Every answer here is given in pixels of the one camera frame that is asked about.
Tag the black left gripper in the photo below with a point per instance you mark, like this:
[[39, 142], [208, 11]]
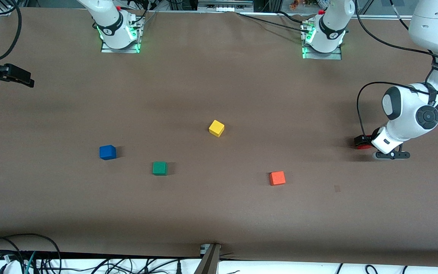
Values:
[[375, 134]]

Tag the red wooden block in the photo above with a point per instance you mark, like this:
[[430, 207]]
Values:
[[364, 146]]

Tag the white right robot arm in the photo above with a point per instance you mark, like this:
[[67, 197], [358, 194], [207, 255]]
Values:
[[112, 28]]

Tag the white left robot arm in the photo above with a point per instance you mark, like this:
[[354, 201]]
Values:
[[405, 110]]

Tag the orange wooden block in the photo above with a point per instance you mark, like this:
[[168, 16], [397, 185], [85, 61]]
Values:
[[277, 178]]

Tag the blue wooden block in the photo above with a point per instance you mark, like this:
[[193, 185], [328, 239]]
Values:
[[107, 152]]

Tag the yellow wooden block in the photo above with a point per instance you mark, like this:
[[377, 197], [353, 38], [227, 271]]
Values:
[[216, 128]]

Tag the green wooden block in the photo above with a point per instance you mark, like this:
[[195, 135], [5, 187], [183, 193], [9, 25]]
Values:
[[159, 168]]

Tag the aluminium profile piece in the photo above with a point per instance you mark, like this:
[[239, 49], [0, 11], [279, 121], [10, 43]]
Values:
[[8, 7]]

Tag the brown table cover sheet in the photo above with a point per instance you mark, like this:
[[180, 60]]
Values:
[[219, 76]]

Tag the grey metal beam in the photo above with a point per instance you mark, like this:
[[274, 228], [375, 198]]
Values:
[[208, 262]]

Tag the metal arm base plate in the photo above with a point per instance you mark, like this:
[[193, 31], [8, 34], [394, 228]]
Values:
[[337, 56], [140, 42]]

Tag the aluminium edge rail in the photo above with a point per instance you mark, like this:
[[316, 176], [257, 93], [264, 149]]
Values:
[[386, 17]]

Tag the small silver bracket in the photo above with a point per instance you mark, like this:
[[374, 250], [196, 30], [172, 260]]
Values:
[[204, 249]]

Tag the aluminium frame beam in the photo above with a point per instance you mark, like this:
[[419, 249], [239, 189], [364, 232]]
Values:
[[224, 3]]

